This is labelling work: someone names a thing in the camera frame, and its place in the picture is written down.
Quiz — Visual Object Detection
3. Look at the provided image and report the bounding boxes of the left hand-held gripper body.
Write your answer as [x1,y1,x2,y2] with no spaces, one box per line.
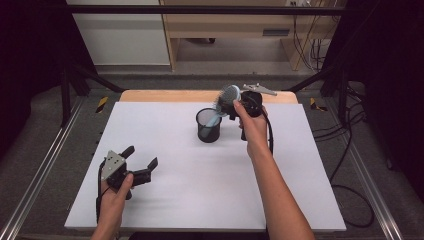
[99,149,153,201]

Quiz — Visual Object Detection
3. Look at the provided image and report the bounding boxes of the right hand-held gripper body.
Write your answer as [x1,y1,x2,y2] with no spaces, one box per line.
[238,82,279,142]

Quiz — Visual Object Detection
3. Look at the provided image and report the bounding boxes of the light blue hairbrush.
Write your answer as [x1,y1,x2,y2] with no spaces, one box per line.
[199,84,242,138]

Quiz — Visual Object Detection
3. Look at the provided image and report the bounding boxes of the black mesh pen holder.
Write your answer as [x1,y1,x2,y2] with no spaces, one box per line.
[195,107,223,144]

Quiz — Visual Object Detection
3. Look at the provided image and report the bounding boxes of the person's right hand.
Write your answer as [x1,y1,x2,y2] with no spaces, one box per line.
[232,99,273,159]

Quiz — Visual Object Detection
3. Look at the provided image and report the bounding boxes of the person's left hand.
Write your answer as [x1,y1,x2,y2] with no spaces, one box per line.
[99,172,135,225]

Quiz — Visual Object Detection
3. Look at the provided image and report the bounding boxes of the yellow black tape strip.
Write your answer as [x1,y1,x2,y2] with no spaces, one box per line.
[308,96,330,113]
[95,95,110,115]

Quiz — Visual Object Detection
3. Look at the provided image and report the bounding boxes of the wooden desk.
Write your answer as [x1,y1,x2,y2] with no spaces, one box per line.
[158,0,345,73]

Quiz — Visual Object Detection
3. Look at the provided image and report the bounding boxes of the person's dark clothing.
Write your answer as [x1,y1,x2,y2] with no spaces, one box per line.
[127,231,268,240]

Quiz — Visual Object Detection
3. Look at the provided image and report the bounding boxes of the black metal crossbar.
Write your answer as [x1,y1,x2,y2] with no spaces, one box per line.
[65,4,348,16]

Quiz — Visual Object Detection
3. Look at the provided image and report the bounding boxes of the white power strip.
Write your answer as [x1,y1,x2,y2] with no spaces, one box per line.
[285,0,313,8]

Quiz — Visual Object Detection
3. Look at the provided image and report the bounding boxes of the white cabinet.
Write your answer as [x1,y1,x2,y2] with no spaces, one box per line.
[67,0,171,66]

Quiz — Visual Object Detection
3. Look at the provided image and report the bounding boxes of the black curtain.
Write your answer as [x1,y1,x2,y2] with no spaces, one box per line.
[0,0,99,159]
[322,0,424,195]

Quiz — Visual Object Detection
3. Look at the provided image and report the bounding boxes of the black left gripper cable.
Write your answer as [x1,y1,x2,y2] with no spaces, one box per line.
[95,159,112,225]

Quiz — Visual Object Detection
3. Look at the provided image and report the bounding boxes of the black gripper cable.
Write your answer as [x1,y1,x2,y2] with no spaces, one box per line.
[95,159,112,225]
[261,109,275,156]

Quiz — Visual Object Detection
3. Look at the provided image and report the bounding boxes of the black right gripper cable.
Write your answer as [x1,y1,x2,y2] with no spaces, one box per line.
[261,109,275,156]

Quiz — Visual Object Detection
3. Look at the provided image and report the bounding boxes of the aluminium rail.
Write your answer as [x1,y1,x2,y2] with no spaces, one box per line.
[328,99,405,240]
[0,96,86,240]

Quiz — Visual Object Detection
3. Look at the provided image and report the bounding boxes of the hanging cable bundle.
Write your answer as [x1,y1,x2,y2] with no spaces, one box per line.
[291,14,332,73]

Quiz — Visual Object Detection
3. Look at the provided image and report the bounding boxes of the black metal frame stand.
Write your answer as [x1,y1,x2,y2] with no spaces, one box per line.
[282,64,350,127]
[59,62,125,128]

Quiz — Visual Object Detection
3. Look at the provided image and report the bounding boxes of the black floor cables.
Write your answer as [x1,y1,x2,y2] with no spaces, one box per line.
[312,82,368,144]

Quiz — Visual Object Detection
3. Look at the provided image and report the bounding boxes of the long black floor cable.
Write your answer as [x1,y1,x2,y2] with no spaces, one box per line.
[329,109,375,229]

